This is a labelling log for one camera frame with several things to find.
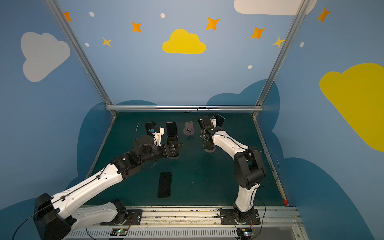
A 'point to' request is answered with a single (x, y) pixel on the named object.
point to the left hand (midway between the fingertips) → (179, 146)
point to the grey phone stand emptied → (189, 130)
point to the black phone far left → (149, 126)
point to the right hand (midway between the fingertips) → (211, 130)
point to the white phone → (208, 145)
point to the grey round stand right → (209, 151)
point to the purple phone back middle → (171, 128)
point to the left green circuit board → (118, 232)
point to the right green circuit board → (244, 232)
